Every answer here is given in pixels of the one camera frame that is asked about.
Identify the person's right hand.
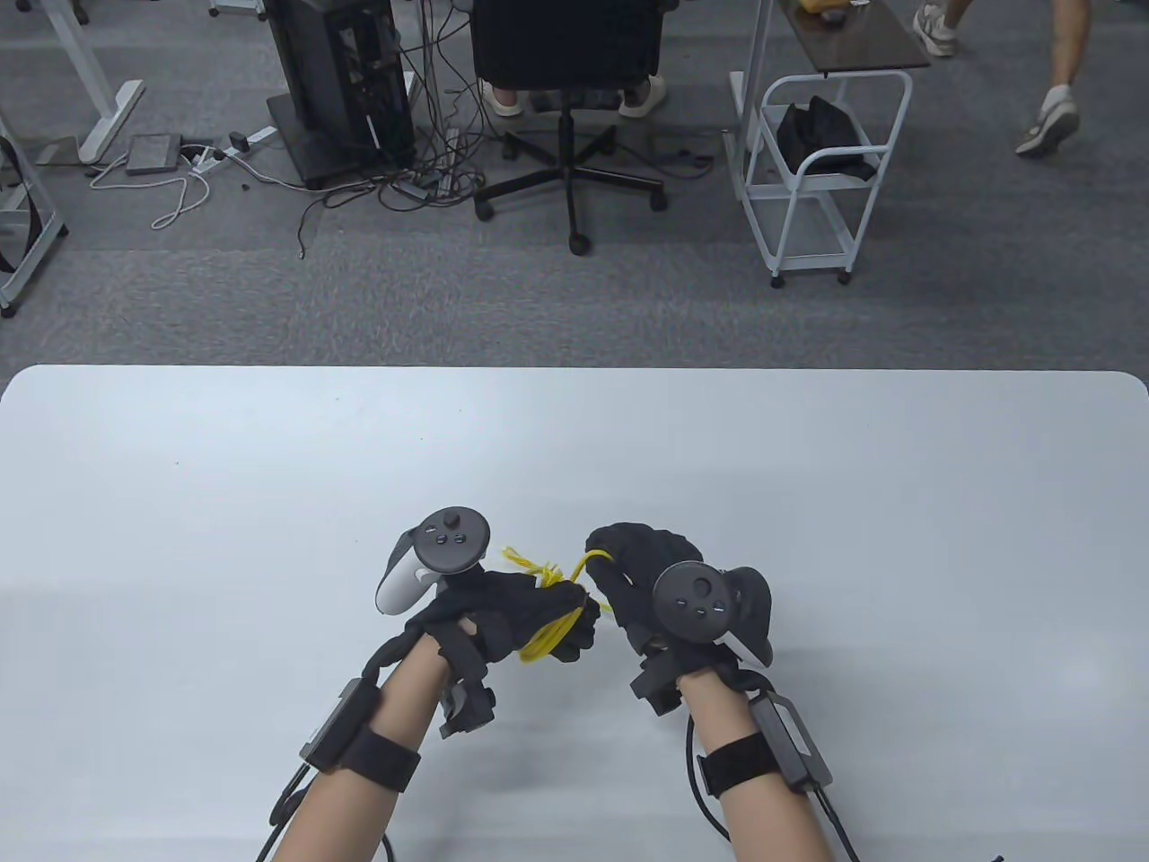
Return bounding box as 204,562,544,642
583,523,748,681

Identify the person's left hand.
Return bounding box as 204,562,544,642
406,568,601,667

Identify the yellow rope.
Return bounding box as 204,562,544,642
501,545,616,664

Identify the person's right forearm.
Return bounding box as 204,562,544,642
678,672,836,862

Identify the person's left forearm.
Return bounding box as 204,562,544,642
269,639,447,862

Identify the grey handheld controller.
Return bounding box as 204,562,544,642
653,561,775,670
375,507,493,616

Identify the black wrist sensor box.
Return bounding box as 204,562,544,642
697,693,834,798
299,678,423,793

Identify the white rolling cart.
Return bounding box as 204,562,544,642
741,70,915,289

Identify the black bag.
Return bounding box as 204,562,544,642
776,95,886,183

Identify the black office chair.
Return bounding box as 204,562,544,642
469,0,670,257

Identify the white power strip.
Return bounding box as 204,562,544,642
184,126,280,173

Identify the black computer tower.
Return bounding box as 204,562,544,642
267,0,419,191

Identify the white utility cart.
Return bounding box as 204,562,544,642
725,0,933,203

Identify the grey flat floor box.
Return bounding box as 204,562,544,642
124,134,184,176

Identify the white desk leg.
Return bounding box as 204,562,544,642
34,0,147,165

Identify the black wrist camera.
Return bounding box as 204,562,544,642
431,624,497,741
628,642,690,717

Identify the black glove cable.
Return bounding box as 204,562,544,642
256,763,399,862
685,709,1006,862

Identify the black floor cable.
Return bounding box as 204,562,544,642
648,133,719,172

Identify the tangle of black cables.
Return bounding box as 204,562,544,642
294,0,505,261

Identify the white cable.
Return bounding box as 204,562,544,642
87,148,213,231

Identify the white metal frame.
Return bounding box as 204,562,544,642
0,112,71,318

